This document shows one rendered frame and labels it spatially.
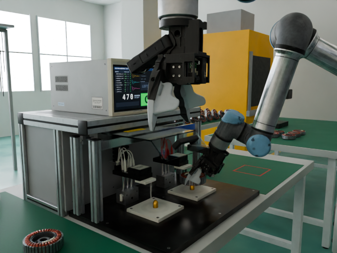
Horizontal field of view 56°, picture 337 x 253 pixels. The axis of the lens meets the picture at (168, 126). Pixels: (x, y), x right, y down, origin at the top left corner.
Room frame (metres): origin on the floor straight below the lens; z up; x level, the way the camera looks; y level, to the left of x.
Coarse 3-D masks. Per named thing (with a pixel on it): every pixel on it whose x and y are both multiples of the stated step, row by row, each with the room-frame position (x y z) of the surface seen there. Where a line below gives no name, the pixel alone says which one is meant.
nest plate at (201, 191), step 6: (180, 186) 1.33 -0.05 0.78; (186, 186) 1.33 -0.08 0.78; (198, 186) 1.33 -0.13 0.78; (204, 186) 1.33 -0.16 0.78; (168, 192) 1.28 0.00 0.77; (174, 192) 1.26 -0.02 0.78; (180, 192) 1.26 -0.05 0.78; (186, 192) 1.26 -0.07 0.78; (192, 192) 1.26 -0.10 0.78; (198, 192) 1.26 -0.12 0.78; (204, 192) 1.26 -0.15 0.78; (210, 192) 1.27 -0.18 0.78; (192, 198) 1.20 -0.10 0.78; (198, 198) 1.20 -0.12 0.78
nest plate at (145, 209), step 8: (152, 200) 1.17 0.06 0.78; (160, 200) 1.17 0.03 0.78; (128, 208) 1.09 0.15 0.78; (136, 208) 1.09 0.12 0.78; (144, 208) 1.09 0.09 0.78; (152, 208) 1.09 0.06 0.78; (160, 208) 1.09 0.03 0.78; (168, 208) 1.09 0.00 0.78; (176, 208) 1.09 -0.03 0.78; (144, 216) 1.04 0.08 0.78; (152, 216) 1.02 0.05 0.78; (160, 216) 1.02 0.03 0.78; (168, 216) 1.04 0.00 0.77
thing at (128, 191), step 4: (120, 188) 1.19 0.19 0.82; (124, 188) 1.19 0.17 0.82; (128, 188) 1.19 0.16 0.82; (132, 188) 1.19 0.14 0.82; (136, 188) 1.20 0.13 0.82; (116, 192) 1.18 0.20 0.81; (120, 192) 1.16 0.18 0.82; (124, 192) 1.15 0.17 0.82; (128, 192) 1.16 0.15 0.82; (132, 192) 1.18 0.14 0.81; (136, 192) 1.20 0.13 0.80; (116, 196) 1.18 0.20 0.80; (124, 196) 1.15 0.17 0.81; (128, 196) 1.16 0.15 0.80; (132, 196) 1.18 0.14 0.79; (136, 196) 1.20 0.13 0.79; (116, 200) 1.18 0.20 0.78; (124, 200) 1.15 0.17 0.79; (128, 200) 1.16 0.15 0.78; (132, 200) 1.18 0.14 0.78; (124, 204) 1.15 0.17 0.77
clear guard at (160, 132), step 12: (108, 132) 1.08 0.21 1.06; (120, 132) 1.08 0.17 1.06; (132, 132) 1.08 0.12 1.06; (144, 132) 1.08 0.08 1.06; (156, 132) 1.08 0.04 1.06; (168, 132) 1.08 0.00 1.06; (180, 132) 1.08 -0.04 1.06; (192, 132) 1.10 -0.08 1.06; (156, 144) 0.94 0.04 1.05; (168, 144) 0.97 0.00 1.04; (204, 144) 1.09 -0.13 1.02; (168, 156) 0.93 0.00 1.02; (180, 156) 0.96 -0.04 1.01
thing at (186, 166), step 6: (186, 156) 1.34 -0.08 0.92; (162, 162) 1.35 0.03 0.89; (168, 162) 1.33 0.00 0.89; (174, 162) 1.31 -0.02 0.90; (180, 162) 1.30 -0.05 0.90; (186, 162) 1.34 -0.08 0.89; (162, 168) 1.36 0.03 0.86; (168, 168) 1.40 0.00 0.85; (180, 168) 1.30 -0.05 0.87; (186, 168) 1.30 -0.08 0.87; (162, 174) 1.36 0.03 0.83
